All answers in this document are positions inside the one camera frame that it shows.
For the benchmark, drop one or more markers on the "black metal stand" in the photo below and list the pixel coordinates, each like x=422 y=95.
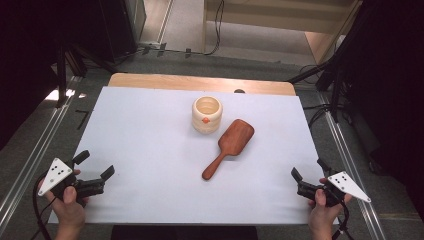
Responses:
x=61 y=76
x=336 y=93

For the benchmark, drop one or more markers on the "brown wooden hairbrush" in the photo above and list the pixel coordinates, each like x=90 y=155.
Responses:
x=235 y=138

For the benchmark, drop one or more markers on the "white work mat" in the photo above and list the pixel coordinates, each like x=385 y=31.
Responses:
x=150 y=150

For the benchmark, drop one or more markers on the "cream ribbed cup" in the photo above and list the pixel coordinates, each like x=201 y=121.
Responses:
x=206 y=123

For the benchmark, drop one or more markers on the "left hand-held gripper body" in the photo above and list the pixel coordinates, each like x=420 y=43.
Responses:
x=55 y=175

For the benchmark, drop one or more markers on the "person's right hand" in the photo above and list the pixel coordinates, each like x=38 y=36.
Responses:
x=321 y=215

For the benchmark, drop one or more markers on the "light wooden table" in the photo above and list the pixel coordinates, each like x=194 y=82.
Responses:
x=140 y=81

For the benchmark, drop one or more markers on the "black cabinet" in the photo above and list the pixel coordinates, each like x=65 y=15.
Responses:
x=116 y=30

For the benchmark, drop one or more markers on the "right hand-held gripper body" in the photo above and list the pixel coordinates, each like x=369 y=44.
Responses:
x=348 y=185

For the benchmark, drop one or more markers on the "person's dark clothing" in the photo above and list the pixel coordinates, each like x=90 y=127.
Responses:
x=183 y=233

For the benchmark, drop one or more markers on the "person's left hand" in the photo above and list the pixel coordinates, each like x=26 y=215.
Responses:
x=70 y=213

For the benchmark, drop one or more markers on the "dark table grommet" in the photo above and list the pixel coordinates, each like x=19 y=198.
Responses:
x=239 y=91

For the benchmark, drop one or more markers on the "black curtain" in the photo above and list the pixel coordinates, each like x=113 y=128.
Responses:
x=26 y=50
x=393 y=83

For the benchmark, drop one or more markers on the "light wooden shelf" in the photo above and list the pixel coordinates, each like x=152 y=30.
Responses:
x=266 y=18

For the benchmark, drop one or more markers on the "metal floor rail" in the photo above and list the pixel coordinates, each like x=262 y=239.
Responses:
x=32 y=160
x=340 y=143

